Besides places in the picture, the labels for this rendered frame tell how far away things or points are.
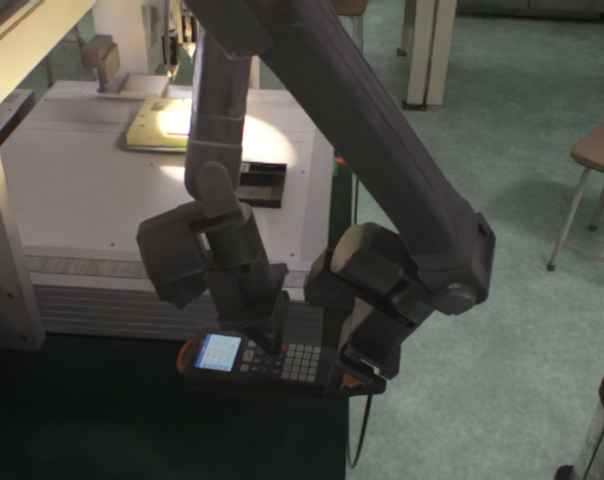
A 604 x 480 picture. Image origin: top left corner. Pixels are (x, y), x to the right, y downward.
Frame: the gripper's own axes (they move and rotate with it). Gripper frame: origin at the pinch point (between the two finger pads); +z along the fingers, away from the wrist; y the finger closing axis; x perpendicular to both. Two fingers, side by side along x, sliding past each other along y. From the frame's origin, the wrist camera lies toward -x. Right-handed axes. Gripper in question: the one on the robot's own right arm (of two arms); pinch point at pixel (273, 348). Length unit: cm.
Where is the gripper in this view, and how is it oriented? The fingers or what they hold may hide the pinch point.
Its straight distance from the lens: 89.2
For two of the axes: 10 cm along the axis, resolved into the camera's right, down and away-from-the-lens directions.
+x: 9.6, -1.0, -2.6
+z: 2.3, 8.1, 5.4
